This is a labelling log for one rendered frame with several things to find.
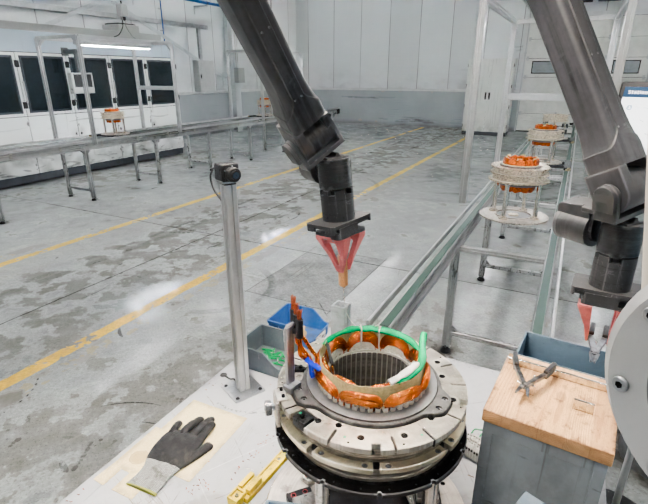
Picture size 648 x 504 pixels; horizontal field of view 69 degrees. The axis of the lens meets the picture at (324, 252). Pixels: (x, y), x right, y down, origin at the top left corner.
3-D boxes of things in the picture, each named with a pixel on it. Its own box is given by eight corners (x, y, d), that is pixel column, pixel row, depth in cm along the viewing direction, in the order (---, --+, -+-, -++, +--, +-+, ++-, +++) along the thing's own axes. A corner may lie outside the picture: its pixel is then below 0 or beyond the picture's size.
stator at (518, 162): (504, 184, 290) (508, 152, 283) (541, 189, 277) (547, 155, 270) (491, 191, 273) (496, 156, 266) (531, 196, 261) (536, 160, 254)
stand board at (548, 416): (507, 362, 94) (509, 352, 93) (616, 394, 85) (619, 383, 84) (481, 420, 78) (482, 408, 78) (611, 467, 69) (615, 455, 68)
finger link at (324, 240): (318, 272, 85) (312, 223, 82) (344, 260, 90) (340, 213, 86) (346, 280, 80) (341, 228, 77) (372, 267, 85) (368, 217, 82)
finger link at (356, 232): (315, 274, 84) (309, 224, 81) (341, 261, 89) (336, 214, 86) (343, 282, 80) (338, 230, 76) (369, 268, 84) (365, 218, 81)
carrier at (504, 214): (491, 204, 306) (498, 157, 296) (555, 214, 284) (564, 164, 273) (469, 217, 278) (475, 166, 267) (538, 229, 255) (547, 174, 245)
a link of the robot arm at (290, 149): (285, 146, 72) (326, 111, 73) (264, 141, 82) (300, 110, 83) (327, 204, 78) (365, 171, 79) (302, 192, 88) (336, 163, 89)
